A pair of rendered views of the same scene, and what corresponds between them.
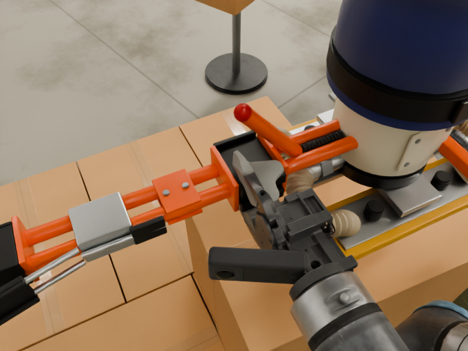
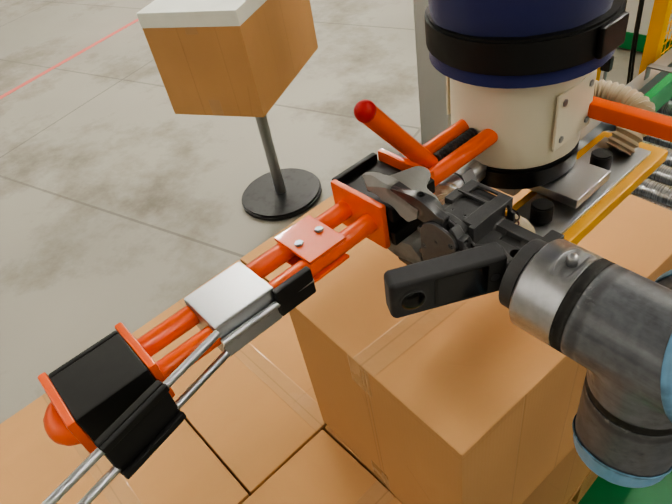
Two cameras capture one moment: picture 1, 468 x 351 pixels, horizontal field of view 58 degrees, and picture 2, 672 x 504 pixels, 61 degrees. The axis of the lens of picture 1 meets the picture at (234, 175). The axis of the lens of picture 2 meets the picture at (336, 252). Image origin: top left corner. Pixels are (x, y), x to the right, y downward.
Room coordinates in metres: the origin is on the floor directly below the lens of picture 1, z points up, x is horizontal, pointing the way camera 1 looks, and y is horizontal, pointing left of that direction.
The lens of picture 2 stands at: (-0.11, 0.12, 1.64)
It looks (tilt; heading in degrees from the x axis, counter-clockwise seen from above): 42 degrees down; 352
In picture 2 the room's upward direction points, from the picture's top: 12 degrees counter-clockwise
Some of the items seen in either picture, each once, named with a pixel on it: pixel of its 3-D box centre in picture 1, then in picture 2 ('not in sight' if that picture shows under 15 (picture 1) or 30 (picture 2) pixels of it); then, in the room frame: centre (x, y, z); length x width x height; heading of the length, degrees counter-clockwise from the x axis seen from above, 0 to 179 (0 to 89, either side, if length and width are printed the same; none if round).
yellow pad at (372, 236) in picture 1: (406, 199); (571, 192); (0.41, -0.29, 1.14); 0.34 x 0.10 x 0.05; 115
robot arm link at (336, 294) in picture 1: (331, 304); (554, 288); (0.19, -0.11, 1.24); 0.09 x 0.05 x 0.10; 115
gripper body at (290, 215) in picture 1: (300, 246); (486, 246); (0.27, -0.08, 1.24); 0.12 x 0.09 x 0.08; 25
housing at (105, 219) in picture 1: (103, 226); (234, 307); (0.30, 0.17, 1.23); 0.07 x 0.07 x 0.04; 25
